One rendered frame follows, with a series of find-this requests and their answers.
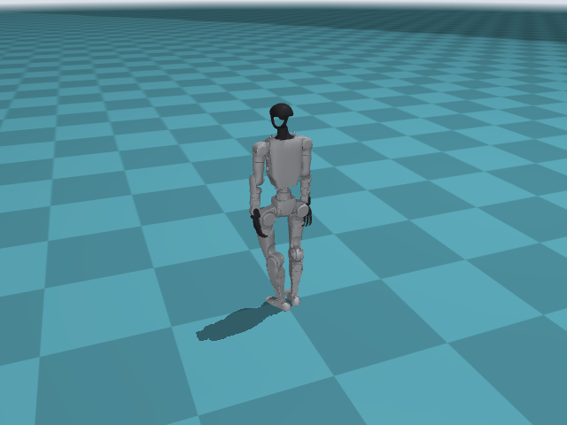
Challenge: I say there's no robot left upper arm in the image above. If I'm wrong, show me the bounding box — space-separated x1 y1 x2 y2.
250 141 269 186

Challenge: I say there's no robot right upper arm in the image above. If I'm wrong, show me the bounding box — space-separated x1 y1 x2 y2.
299 135 313 177

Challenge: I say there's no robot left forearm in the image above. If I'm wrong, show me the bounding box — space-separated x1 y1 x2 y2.
249 175 261 216

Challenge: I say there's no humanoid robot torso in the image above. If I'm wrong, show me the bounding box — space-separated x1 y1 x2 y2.
265 131 302 218

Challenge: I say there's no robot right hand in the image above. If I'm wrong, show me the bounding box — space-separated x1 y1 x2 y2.
300 197 312 227

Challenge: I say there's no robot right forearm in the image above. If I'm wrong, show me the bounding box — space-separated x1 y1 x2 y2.
299 171 311 204

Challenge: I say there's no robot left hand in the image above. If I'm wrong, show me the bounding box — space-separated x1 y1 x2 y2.
251 209 268 238

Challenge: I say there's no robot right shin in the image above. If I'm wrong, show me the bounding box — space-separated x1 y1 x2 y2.
289 247 304 297

